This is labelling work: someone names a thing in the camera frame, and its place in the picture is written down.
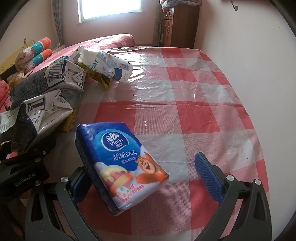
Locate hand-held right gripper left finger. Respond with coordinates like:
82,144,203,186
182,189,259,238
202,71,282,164
24,167,102,241

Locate silver foil wrapper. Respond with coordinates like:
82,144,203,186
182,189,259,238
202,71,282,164
70,45,87,64

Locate yellow flat wrapper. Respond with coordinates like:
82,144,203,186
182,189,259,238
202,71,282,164
62,109,77,133

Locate black white barcode carton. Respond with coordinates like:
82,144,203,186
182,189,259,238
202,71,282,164
10,60,86,109

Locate floral pillow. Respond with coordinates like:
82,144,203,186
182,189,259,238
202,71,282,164
7,71,26,87

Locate crushed black white carton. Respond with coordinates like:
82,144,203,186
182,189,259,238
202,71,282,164
14,89,74,154

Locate folded blankets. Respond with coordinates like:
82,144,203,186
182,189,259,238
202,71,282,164
159,0,201,9

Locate window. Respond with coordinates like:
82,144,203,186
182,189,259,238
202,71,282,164
77,0,142,24

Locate yellow wooden headboard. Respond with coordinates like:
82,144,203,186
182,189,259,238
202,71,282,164
0,40,36,75

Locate brown wooden cabinet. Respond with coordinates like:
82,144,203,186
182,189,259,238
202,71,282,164
162,3,200,49

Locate white plastic pouch blue print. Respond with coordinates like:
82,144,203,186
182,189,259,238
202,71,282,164
77,47,133,82

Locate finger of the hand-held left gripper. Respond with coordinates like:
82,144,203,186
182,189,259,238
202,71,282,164
0,137,57,166

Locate blue tissue pack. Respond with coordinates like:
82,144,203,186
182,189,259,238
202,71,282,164
74,122,170,215

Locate white crumpled packet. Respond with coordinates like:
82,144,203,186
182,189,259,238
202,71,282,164
0,111,19,133

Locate colourful folded quilt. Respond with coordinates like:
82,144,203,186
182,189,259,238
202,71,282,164
15,37,52,73

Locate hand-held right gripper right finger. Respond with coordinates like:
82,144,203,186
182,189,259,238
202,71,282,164
194,152,273,241

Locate red white checkered tablecloth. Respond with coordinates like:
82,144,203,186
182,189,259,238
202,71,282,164
58,46,270,241

